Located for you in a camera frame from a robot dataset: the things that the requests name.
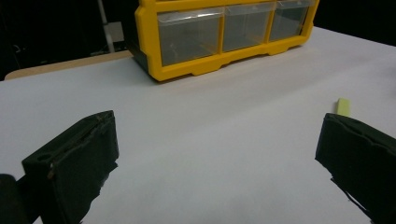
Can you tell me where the yellow drawer organizer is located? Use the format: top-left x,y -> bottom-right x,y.
130,0 -> 321,82

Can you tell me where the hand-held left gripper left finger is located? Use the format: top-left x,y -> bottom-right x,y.
21,109 -> 120,224

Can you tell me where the clear plastic drawer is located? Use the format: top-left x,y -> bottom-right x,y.
269,0 -> 316,42
157,7 -> 226,67
222,2 -> 276,53

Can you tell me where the pale green plastic block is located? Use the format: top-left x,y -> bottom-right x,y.
334,97 -> 351,118

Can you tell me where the metal stand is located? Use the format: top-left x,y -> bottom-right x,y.
91,0 -> 126,57

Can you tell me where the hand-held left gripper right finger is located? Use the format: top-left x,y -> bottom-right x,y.
315,112 -> 396,224

